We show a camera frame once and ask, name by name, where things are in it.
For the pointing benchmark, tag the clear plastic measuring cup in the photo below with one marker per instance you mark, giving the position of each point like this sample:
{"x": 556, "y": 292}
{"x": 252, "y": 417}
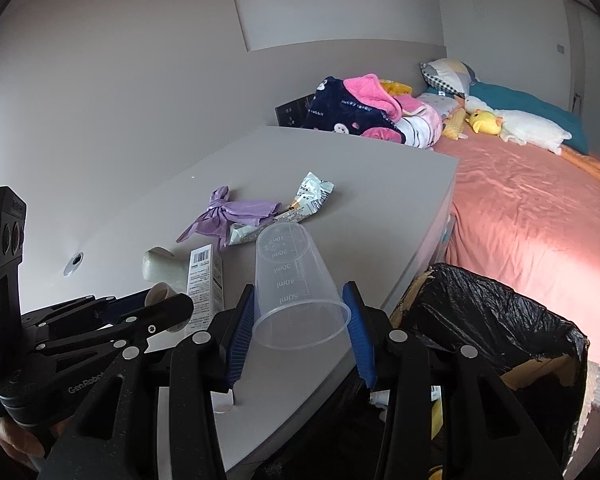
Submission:
{"x": 290, "y": 280}

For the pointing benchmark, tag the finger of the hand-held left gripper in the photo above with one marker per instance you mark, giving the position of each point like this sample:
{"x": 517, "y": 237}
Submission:
{"x": 122, "y": 308}
{"x": 165, "y": 312}

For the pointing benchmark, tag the silver foil wrapper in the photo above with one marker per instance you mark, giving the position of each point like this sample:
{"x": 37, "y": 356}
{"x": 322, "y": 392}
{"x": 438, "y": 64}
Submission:
{"x": 312, "y": 192}

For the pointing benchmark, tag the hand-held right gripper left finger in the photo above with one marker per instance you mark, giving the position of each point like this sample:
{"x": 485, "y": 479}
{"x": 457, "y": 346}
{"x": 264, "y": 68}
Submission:
{"x": 240, "y": 340}

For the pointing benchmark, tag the white printed blanket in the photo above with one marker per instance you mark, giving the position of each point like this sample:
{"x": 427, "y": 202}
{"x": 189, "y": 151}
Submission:
{"x": 420, "y": 125}

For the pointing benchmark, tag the yellow duck plush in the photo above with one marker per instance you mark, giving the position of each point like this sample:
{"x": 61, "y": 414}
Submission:
{"x": 485, "y": 122}

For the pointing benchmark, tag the checked patterned pillow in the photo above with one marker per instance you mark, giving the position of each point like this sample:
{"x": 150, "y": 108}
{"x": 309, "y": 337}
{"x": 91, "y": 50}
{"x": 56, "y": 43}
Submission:
{"x": 447, "y": 75}

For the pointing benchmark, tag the pink fleece blanket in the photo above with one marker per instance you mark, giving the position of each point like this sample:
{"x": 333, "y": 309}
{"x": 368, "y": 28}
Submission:
{"x": 370, "y": 87}

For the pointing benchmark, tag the white green packet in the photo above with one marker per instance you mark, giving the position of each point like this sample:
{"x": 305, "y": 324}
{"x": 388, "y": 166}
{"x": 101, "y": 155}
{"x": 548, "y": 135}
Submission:
{"x": 245, "y": 234}

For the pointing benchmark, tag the yellow corn plush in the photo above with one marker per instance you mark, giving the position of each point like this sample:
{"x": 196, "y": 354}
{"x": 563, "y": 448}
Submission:
{"x": 455, "y": 122}

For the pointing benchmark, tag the white barcode box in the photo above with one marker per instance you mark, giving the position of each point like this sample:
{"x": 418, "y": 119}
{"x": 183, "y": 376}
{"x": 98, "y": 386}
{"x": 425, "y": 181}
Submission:
{"x": 205, "y": 285}

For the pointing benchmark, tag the grey-green translucent bottle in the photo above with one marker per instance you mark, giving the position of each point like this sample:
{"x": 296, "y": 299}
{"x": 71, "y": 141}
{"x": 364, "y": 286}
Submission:
{"x": 165, "y": 267}

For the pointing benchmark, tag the black wall panel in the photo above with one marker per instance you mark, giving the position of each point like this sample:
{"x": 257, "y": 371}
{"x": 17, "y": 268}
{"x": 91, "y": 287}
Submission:
{"x": 292, "y": 110}

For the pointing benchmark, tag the cardboard bin with black bag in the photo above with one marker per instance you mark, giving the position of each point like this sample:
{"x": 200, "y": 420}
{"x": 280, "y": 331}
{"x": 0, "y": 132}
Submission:
{"x": 480, "y": 300}

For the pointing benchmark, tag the purple plastic bag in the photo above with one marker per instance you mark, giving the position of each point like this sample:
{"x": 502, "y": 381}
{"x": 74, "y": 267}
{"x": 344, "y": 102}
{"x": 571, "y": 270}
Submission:
{"x": 230, "y": 212}

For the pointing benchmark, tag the yellow cloth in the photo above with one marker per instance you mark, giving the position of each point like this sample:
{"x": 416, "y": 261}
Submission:
{"x": 397, "y": 87}

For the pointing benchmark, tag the bed with pink sheet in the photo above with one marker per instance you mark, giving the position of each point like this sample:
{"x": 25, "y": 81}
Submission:
{"x": 520, "y": 220}

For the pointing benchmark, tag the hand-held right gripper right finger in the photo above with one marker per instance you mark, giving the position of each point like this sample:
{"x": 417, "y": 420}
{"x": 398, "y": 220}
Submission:
{"x": 360, "y": 340}

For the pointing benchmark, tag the navy printed blanket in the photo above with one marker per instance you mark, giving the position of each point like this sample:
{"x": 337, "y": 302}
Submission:
{"x": 340, "y": 110}

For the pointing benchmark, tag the white goose plush toy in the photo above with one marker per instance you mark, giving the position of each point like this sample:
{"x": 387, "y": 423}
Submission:
{"x": 525, "y": 105}

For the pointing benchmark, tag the person's left hand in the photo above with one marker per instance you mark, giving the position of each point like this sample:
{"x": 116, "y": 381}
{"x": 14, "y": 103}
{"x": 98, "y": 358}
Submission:
{"x": 12, "y": 445}

